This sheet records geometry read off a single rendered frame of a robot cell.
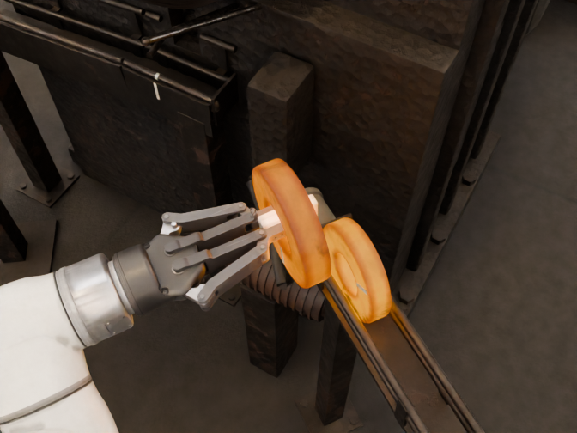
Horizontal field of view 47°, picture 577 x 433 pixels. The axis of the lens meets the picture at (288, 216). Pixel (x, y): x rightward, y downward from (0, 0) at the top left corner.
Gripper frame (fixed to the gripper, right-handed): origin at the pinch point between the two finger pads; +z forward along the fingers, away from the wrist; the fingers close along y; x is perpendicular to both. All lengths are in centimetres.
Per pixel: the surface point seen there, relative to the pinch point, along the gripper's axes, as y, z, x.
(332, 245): -4.2, 8.1, -19.5
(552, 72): -70, 124, -98
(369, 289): 5.9, 8.5, -16.4
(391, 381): 16.7, 6.0, -22.1
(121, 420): -20, -39, -90
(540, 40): -84, 130, -98
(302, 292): -9.0, 4.8, -40.9
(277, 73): -32.7, 12.9, -12.1
